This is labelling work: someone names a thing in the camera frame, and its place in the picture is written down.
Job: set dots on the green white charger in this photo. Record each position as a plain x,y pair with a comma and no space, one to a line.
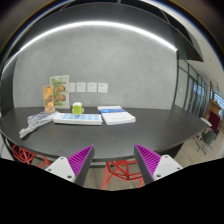
77,108

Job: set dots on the orange acrylic sign stand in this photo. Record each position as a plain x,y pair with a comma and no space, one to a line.
48,99

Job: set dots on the green menu sign stand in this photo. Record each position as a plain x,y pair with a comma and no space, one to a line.
60,85

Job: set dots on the blue white booklet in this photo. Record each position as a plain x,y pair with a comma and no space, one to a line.
110,109

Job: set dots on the curved ceiling light strip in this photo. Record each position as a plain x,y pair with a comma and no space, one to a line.
91,24

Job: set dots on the white wall socket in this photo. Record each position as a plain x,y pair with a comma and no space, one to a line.
102,87
81,87
92,87

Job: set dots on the white wall socket left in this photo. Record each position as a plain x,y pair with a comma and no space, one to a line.
81,87

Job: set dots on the white wall socket hidden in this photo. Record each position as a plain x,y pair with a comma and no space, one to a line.
71,87

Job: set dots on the red chair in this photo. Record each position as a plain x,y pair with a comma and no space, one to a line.
23,155
121,169

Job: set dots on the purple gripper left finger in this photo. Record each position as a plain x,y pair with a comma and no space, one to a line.
75,167

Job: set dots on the dark chair background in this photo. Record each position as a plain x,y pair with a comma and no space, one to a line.
206,139

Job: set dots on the red chair centre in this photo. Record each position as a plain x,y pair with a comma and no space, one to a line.
121,169

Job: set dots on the red chair left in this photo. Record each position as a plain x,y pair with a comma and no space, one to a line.
23,155

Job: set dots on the white booklet stack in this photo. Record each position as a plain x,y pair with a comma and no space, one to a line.
118,118

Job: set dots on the white wall socket right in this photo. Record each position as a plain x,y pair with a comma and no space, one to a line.
102,87

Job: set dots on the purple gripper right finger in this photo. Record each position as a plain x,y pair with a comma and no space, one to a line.
153,166

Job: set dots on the white wall socket middle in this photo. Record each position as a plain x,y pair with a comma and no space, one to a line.
92,87

